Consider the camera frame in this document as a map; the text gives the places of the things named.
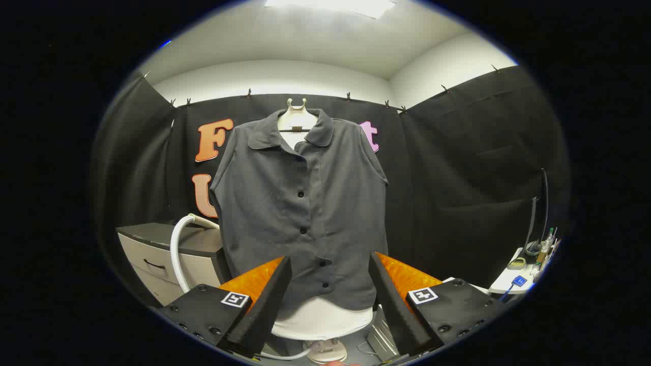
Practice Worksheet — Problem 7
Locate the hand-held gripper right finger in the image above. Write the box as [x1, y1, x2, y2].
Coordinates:
[368, 251, 511, 357]

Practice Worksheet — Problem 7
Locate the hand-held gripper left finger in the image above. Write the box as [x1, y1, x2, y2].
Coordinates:
[160, 256, 293, 359]

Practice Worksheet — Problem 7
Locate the white garment steamer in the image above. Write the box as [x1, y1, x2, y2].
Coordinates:
[169, 213, 220, 294]

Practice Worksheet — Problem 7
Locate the dark grey button shirt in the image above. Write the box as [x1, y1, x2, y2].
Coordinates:
[209, 108, 390, 312]

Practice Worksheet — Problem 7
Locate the grey metal case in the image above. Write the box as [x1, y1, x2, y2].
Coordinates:
[366, 305, 402, 362]

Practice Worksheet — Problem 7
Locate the white mannequin torso stand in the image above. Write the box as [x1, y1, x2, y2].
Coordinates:
[271, 98, 375, 364]

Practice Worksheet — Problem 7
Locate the white flat board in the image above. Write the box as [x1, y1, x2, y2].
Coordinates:
[442, 277, 490, 295]

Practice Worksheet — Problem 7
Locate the white side table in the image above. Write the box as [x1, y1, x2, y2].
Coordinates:
[488, 248, 555, 295]

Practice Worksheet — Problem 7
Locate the grey drawer cabinet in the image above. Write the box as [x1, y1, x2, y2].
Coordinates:
[116, 222, 232, 307]

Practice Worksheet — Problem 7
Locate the cluster of small bottles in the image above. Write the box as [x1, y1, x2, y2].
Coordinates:
[537, 227, 560, 270]

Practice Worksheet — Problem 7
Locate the thin white cable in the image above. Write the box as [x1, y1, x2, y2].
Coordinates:
[257, 348, 313, 361]

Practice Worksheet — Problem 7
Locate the black cable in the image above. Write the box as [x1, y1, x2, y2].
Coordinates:
[540, 168, 550, 242]
[528, 197, 538, 246]

